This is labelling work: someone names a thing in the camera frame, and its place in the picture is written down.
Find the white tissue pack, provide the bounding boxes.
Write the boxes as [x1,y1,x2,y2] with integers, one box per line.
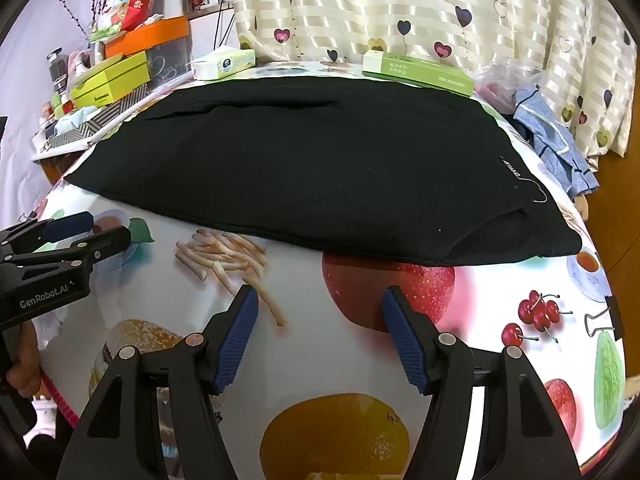
[191,46,257,81]

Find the striped curtain with heart print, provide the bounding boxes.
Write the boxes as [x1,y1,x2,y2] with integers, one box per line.
[227,0,638,158]

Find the clear plastic bag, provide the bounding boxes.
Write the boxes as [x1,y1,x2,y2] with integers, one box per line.
[472,59,546,116]

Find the jar with dark lid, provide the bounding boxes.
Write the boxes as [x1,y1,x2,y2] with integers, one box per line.
[47,49,71,96]

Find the person's left hand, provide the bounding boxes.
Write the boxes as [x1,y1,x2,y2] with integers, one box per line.
[2,319,42,397]

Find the yellow-green cardboard box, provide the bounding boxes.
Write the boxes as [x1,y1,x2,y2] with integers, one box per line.
[70,51,152,107]

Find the colourful snack bag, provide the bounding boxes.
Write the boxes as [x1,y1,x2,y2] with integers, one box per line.
[89,0,138,42]

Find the wooden cabinet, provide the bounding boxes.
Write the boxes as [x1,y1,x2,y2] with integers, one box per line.
[585,150,632,241]

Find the black and white patterned box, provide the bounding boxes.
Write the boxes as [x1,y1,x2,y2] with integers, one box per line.
[32,85,151,151]

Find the decorative twigs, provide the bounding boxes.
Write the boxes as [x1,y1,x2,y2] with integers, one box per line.
[52,0,121,41]

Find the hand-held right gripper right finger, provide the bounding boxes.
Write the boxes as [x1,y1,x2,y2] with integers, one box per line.
[382,285,583,480]

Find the black binder clip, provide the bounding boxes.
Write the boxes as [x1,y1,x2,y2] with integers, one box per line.
[585,296,627,339]

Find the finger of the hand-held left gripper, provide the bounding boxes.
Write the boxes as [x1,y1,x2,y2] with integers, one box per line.
[0,211,95,256]
[0,226,132,281]

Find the black pants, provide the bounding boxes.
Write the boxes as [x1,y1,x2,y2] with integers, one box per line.
[65,76,583,267]

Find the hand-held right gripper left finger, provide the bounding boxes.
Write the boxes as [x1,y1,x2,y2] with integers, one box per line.
[59,284,260,480]

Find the blue garment with pale trim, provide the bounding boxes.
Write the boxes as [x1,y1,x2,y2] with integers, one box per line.
[512,87,600,195]

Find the fruit and food printed tablecloth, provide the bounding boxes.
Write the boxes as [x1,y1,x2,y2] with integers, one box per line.
[30,60,628,480]

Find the flat green box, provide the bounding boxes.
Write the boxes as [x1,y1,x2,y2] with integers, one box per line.
[362,50,476,97]

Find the round box with orange lid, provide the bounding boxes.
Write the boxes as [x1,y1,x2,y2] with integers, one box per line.
[105,16,193,88]

